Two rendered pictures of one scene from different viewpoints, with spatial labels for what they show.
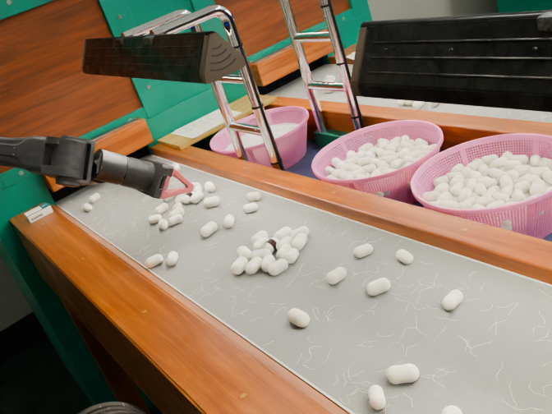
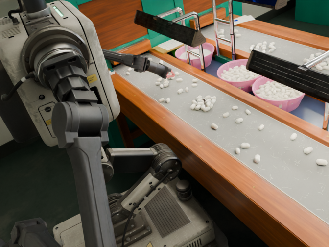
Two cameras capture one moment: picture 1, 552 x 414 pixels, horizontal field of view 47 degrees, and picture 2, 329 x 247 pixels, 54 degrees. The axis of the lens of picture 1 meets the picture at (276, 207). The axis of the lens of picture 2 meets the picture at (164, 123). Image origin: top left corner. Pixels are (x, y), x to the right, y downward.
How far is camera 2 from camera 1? 0.67 m
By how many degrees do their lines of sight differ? 11
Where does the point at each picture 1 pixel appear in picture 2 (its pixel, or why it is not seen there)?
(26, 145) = (126, 57)
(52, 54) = (119, 11)
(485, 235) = (273, 109)
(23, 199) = not seen: hidden behind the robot
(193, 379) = (184, 139)
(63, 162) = (138, 64)
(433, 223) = (258, 102)
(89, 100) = (129, 30)
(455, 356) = (259, 142)
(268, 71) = not seen: hidden behind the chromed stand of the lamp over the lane
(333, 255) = (224, 107)
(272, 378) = (208, 142)
